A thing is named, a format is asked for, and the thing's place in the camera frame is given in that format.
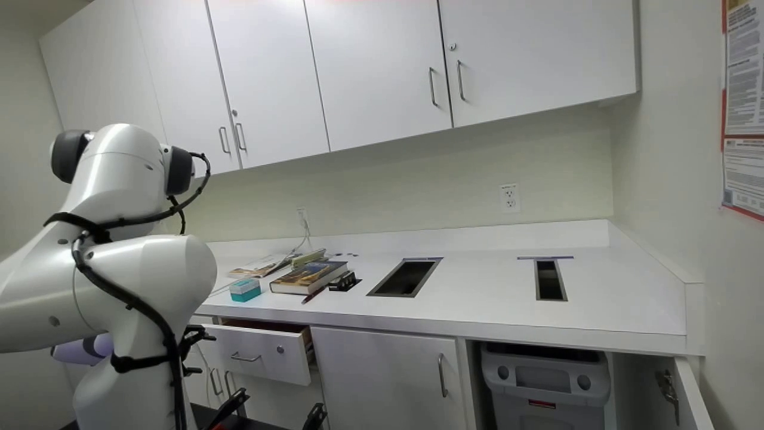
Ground grey appliance under counter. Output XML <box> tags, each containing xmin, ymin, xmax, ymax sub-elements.
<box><xmin>475</xmin><ymin>341</ymin><xmax>615</xmax><ymax>430</ymax></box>

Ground red pen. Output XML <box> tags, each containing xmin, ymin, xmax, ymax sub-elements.
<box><xmin>299</xmin><ymin>283</ymin><xmax>330</xmax><ymax>305</ymax></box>

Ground teal and white box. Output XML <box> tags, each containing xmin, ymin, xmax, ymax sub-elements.
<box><xmin>227</xmin><ymin>275</ymin><xmax>265</xmax><ymax>302</ymax></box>

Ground white upper cabinets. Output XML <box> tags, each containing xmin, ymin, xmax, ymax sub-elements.
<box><xmin>35</xmin><ymin>0</ymin><xmax>242</xmax><ymax>177</ymax></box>

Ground metal drawer pull handle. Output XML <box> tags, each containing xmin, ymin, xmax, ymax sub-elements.
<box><xmin>228</xmin><ymin>348</ymin><xmax>268</xmax><ymax>367</ymax></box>

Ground white upper cabinet door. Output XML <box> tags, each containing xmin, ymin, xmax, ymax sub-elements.
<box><xmin>436</xmin><ymin>0</ymin><xmax>642</xmax><ymax>128</ymax></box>
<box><xmin>303</xmin><ymin>0</ymin><xmax>453</xmax><ymax>153</ymax></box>
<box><xmin>203</xmin><ymin>0</ymin><xmax>332</xmax><ymax>172</ymax></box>

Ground white power cable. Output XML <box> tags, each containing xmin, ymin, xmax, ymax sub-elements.
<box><xmin>294</xmin><ymin>208</ymin><xmax>314</xmax><ymax>258</ymax></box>

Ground large printed wall poster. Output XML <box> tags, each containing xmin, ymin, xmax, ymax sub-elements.
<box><xmin>719</xmin><ymin>0</ymin><xmax>764</xmax><ymax>224</ymax></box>

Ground small black desk tool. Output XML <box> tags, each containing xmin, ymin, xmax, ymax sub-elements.
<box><xmin>327</xmin><ymin>270</ymin><xmax>359</xmax><ymax>294</ymax></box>

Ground white-fronted wooden drawer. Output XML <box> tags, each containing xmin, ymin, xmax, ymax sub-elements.
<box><xmin>198</xmin><ymin>318</ymin><xmax>314</xmax><ymax>388</ymax></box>

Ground white wall outlet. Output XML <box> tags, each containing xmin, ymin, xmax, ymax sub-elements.
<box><xmin>497</xmin><ymin>182</ymin><xmax>523</xmax><ymax>213</ymax></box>

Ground white door under drawer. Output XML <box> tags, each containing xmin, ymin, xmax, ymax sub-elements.
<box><xmin>223</xmin><ymin>370</ymin><xmax>325</xmax><ymax>430</ymax></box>

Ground white lower cabinet door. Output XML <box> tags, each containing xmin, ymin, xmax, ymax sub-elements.
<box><xmin>307</xmin><ymin>324</ymin><xmax>470</xmax><ymax>430</ymax></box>

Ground stack of papers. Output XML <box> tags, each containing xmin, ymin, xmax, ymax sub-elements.
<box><xmin>228</xmin><ymin>252</ymin><xmax>295</xmax><ymax>282</ymax></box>

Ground dark hardcover book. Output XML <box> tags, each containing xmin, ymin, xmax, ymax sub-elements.
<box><xmin>268</xmin><ymin>258</ymin><xmax>350</xmax><ymax>299</ymax></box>

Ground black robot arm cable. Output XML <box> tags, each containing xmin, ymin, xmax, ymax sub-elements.
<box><xmin>43</xmin><ymin>149</ymin><xmax>215</xmax><ymax>430</ymax></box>

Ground open white cabinet door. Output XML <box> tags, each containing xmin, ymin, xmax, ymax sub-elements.
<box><xmin>671</xmin><ymin>355</ymin><xmax>715</xmax><ymax>430</ymax></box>

